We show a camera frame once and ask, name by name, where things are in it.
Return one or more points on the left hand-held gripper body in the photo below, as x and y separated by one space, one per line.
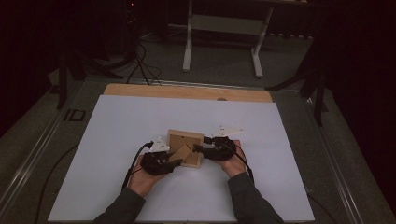
155 166

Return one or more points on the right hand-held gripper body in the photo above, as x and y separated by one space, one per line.
221 152

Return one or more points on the wooden box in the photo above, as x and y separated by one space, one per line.
186 133

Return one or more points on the person's right hand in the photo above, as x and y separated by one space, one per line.
233 168

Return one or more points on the person's left hand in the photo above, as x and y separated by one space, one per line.
143 183

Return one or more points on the white table sheet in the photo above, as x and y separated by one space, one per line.
124 124

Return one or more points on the black tripod stand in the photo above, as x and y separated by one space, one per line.
62 84
319 102

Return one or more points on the aluminium rail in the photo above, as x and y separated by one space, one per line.
31 161
336 174
193 84

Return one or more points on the white metal desk frame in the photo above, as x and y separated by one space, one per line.
186 46

